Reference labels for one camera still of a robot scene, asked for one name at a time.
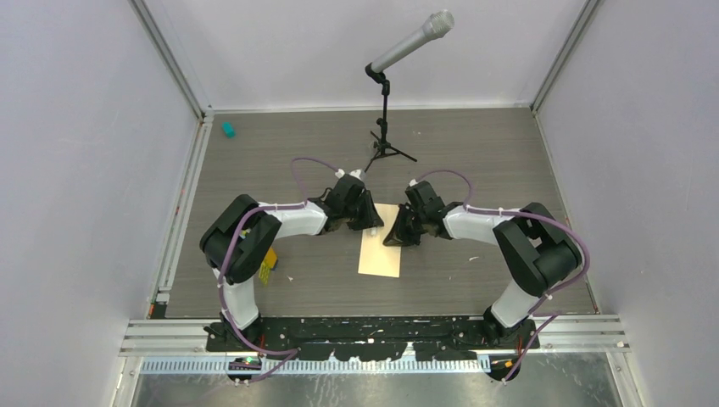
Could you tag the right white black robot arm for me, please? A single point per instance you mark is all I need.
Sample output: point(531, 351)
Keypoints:
point(540, 252)

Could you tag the colourful toy brick structure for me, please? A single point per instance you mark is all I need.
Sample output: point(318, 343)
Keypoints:
point(270, 260)

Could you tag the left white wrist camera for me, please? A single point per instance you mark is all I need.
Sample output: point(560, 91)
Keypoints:
point(358, 174)

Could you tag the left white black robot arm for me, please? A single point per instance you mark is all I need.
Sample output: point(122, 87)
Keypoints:
point(236, 245)

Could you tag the teal small block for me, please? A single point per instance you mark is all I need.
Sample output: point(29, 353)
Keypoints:
point(228, 129)

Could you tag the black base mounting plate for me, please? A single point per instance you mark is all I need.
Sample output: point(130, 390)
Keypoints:
point(372, 338)

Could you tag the white slotted cable duct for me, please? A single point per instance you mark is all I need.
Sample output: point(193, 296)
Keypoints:
point(210, 365)

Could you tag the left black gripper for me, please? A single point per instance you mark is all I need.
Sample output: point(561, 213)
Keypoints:
point(370, 220)

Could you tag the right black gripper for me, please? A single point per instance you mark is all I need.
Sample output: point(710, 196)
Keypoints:
point(400, 236)

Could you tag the silver microphone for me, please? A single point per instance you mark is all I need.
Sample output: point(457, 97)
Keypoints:
point(435, 27)

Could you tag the yellow-green lattice piece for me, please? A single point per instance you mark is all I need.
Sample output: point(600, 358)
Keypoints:
point(264, 274)

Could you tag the black tripod microphone stand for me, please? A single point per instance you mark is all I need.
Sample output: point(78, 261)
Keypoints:
point(382, 147)

